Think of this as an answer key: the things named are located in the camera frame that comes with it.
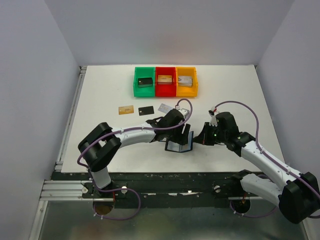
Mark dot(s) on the orange plastic bin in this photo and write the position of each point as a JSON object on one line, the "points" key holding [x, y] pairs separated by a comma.
{"points": [[186, 91]]}

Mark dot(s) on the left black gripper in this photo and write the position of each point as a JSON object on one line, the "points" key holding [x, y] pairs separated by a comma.
{"points": [[181, 139]]}

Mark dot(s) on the black leather card holder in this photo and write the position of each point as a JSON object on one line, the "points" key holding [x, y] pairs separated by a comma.
{"points": [[171, 146]]}

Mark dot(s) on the aluminium frame rail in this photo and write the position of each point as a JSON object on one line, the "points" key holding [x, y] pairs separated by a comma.
{"points": [[42, 204]]}

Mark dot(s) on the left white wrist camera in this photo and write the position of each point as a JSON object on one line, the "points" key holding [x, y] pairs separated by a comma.
{"points": [[184, 112]]}

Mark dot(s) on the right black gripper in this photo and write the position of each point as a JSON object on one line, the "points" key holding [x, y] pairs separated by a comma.
{"points": [[203, 138]]}

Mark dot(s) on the gold card in red bin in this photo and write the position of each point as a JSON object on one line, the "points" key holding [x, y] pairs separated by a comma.
{"points": [[164, 79]]}

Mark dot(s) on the black card in green bin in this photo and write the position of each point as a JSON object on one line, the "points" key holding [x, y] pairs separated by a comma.
{"points": [[145, 82]]}

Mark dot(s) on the green plastic bin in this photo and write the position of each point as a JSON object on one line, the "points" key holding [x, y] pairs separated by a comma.
{"points": [[143, 92]]}

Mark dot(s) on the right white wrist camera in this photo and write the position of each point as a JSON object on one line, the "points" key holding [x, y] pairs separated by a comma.
{"points": [[213, 113]]}

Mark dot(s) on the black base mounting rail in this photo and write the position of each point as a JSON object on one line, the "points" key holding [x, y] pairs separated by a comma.
{"points": [[154, 190]]}

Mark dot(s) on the silver credit card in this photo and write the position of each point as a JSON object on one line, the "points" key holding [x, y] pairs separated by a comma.
{"points": [[164, 108]]}

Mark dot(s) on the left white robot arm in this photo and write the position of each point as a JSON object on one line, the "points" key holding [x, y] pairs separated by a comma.
{"points": [[100, 146]]}

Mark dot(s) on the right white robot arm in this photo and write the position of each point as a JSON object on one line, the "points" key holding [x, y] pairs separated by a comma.
{"points": [[296, 194]]}

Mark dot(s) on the silver card in orange bin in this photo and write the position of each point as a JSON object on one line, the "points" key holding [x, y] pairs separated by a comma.
{"points": [[185, 81]]}

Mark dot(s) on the red plastic bin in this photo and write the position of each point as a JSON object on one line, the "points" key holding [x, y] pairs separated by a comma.
{"points": [[165, 91]]}

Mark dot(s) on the black credit card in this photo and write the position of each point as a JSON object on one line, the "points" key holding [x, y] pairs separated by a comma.
{"points": [[146, 110]]}

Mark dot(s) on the gold VIP card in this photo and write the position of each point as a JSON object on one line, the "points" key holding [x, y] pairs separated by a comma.
{"points": [[128, 109]]}

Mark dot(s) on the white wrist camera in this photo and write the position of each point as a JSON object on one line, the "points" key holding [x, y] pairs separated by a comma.
{"points": [[213, 113], [184, 112]]}

